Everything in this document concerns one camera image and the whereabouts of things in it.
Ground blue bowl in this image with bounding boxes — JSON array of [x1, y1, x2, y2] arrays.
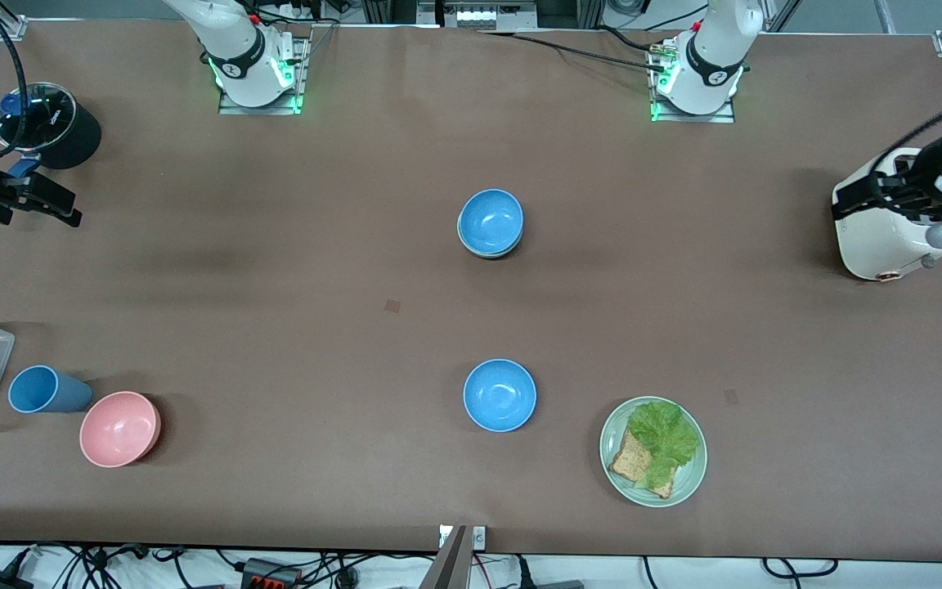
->
[[457, 189, 524, 254], [463, 358, 537, 433]]

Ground green bowl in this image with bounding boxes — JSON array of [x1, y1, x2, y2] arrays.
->
[[457, 223, 523, 261]]

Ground pink bowl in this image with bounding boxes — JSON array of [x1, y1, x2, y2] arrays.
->
[[79, 391, 163, 469]]

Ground white toaster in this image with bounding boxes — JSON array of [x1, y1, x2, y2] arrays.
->
[[832, 147, 942, 281]]

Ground glass lid with blue knob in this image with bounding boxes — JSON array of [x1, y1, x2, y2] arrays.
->
[[0, 82, 78, 153]]

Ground blue cup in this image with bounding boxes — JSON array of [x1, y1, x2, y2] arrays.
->
[[8, 365, 94, 415]]

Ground brown table cover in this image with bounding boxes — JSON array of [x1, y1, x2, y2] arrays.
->
[[0, 20, 942, 564]]

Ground green lettuce leaf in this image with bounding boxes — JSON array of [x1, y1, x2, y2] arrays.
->
[[628, 400, 700, 490]]

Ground green plate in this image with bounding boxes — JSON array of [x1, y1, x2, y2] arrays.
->
[[599, 396, 708, 508]]

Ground brown bread slice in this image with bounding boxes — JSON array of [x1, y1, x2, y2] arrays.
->
[[608, 429, 676, 500]]

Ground white power strip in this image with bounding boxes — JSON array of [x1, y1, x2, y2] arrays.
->
[[418, 0, 539, 32]]

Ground black orange power strip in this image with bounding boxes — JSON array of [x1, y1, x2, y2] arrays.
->
[[242, 559, 303, 589]]

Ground grey metal bar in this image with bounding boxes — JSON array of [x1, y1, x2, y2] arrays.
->
[[418, 525, 472, 589]]

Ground black pot with blue handle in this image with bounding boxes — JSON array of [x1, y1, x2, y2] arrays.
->
[[0, 82, 102, 181]]

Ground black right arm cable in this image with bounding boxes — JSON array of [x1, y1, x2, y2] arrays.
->
[[0, 0, 28, 158]]

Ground black looped cable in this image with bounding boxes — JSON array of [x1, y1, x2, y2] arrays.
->
[[761, 558, 840, 579]]

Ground white metal bracket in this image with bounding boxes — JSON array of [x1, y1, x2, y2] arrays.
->
[[438, 525, 487, 550]]

